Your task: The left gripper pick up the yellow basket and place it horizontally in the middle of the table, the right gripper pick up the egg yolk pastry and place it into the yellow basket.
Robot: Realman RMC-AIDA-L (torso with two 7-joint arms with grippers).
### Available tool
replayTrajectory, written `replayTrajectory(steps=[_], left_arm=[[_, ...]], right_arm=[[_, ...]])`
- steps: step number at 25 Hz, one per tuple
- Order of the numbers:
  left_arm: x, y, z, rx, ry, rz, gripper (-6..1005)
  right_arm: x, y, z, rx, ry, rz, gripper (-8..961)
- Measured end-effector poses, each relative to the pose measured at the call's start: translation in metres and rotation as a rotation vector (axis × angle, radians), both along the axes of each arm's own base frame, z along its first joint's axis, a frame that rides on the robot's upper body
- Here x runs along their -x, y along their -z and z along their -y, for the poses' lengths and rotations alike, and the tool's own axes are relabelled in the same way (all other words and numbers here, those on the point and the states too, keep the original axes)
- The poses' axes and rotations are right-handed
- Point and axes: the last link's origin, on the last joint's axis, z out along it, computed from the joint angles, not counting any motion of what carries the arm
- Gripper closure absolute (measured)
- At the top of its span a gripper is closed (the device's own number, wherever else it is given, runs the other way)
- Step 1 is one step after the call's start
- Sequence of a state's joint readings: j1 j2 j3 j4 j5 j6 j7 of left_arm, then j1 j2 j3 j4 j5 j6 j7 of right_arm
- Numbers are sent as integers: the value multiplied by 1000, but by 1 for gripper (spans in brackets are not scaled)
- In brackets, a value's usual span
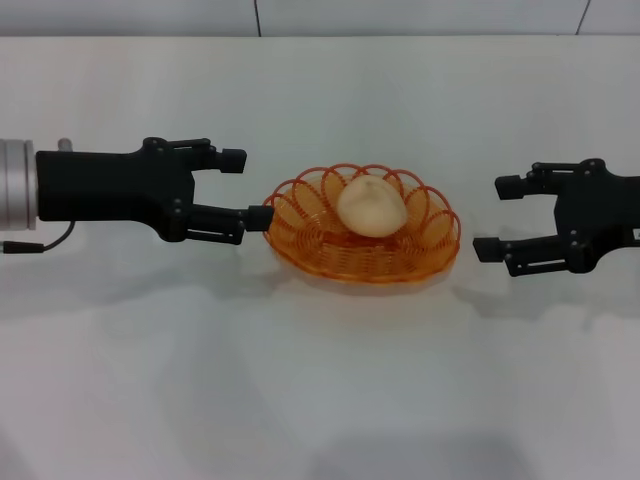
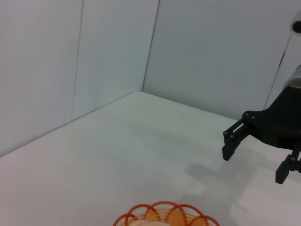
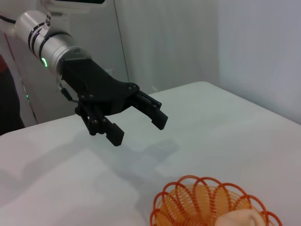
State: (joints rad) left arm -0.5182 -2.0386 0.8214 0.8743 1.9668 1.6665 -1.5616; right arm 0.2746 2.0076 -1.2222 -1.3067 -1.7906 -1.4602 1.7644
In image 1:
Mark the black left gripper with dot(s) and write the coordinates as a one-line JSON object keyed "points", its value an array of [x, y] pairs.
{"points": [[110, 187]]}

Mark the pale steamed bun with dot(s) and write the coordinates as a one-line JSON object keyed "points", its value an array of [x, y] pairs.
{"points": [[370, 207]]}

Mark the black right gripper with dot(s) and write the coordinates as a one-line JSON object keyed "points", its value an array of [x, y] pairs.
{"points": [[595, 215]]}

